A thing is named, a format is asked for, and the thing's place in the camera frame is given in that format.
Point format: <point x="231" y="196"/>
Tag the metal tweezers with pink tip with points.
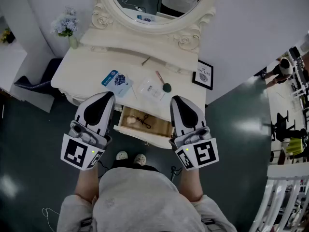
<point x="159" y="76"/>

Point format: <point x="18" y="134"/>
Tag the clear plastic packet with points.
<point x="150" y="88"/>

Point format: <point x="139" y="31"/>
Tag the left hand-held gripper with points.
<point x="72" y="151"/>

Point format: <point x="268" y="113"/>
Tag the person's black trousers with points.
<point x="120" y="163"/>

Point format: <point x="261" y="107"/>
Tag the navy upholstered chair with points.
<point x="43" y="78"/>

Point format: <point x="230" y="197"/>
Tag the yellow flowers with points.
<point x="5" y="35"/>

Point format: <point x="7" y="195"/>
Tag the blue flower bouquet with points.
<point x="65" y="24"/>

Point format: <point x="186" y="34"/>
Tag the white stair railing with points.
<point x="277" y="194"/>

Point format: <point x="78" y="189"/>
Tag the dark green round sponge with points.
<point x="167" y="87"/>

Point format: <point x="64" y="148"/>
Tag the person's pale patterned shoe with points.
<point x="140" y="158"/>
<point x="122" y="155"/>

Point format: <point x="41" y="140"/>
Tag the yellow-green chair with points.
<point x="295" y="145"/>

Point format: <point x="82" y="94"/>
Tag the white dressing table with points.
<point x="82" y="69"/>

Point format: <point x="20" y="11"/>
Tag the person's grey shirt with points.
<point x="144" y="202"/>

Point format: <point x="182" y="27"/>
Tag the person's right forearm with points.
<point x="190" y="185"/>

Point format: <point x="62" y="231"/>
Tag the black framed picture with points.
<point x="204" y="75"/>

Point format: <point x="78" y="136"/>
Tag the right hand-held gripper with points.
<point x="205" y="153"/>

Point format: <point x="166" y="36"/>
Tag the black office chair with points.
<point x="287" y="129"/>

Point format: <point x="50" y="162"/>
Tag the wooden drawer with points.
<point x="157" y="127"/>

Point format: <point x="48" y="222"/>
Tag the pale green vase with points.
<point x="73" y="42"/>

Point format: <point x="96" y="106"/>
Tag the person's left forearm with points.
<point x="87" y="185"/>

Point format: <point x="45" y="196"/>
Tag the oval cream framed mirror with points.
<point x="154" y="29"/>

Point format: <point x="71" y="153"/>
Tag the blue face mask packet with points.
<point x="117" y="81"/>

